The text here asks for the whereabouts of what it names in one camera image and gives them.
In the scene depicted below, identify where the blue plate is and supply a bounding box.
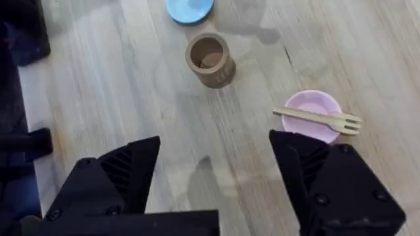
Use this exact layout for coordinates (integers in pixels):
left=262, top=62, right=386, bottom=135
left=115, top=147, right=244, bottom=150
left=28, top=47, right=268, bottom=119
left=165, top=0, right=215, bottom=25

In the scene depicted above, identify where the brown cylindrical container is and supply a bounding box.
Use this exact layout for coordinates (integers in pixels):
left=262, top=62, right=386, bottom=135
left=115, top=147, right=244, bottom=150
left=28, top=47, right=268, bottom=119
left=184, top=32, right=237, bottom=89

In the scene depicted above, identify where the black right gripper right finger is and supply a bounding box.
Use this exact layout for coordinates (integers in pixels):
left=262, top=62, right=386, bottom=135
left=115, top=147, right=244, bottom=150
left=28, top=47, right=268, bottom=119
left=268, top=129, right=407, bottom=236

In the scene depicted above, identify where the pink plate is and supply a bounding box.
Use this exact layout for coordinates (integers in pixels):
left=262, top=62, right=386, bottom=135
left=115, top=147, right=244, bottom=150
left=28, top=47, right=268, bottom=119
left=281, top=89, right=344, bottom=145

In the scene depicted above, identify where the wooden fork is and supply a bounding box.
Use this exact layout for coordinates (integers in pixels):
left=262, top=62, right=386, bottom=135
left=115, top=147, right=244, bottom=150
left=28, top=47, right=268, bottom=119
left=272, top=106, right=364, bottom=136

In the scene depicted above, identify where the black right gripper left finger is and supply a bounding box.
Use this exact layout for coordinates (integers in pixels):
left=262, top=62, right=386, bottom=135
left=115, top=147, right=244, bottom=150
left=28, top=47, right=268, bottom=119
left=43, top=135, right=161, bottom=221

